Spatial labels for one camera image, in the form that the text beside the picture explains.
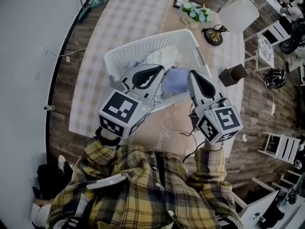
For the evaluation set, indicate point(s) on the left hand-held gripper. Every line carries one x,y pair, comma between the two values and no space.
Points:
124,113

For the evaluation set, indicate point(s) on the white shade table lamp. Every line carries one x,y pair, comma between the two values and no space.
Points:
238,15

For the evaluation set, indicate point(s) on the white plastic laundry basket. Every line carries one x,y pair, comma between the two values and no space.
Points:
152,42

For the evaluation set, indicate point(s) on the black round fan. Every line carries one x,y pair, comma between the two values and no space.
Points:
291,44

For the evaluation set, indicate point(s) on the white table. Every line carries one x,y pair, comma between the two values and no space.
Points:
262,211

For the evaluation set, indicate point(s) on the person's right forearm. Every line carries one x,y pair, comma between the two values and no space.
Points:
212,146

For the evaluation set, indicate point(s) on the yellow plaid shirt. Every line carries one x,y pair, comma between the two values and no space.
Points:
143,199

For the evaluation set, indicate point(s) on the white shoe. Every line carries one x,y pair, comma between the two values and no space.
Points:
61,162

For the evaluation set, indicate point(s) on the pale blue garment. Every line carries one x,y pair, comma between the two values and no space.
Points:
176,80

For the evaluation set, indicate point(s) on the beige checked tablecloth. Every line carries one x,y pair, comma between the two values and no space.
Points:
133,13

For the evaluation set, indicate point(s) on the dark brown square holder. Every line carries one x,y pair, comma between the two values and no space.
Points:
232,76

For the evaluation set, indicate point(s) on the white chair floral cushion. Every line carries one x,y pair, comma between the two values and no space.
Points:
265,49

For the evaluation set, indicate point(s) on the potted blue white flowers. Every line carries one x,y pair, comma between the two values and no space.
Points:
195,12

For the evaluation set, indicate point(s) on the person's left forearm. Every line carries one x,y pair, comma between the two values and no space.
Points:
106,133

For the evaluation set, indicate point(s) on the white flat device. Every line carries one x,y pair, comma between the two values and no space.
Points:
107,181

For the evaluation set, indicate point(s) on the black striped helmet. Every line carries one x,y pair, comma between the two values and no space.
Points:
276,79

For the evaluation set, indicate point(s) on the white garment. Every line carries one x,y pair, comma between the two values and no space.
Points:
159,56

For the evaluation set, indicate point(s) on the small white gadget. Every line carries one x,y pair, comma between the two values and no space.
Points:
49,107

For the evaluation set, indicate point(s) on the white paper scrap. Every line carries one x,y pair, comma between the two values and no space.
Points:
244,137

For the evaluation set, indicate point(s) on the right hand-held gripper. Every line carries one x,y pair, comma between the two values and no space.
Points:
221,125

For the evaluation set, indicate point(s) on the white slatted chair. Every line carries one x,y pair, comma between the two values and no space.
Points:
286,149

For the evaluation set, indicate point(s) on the black framed picture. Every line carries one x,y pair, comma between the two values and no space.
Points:
178,2

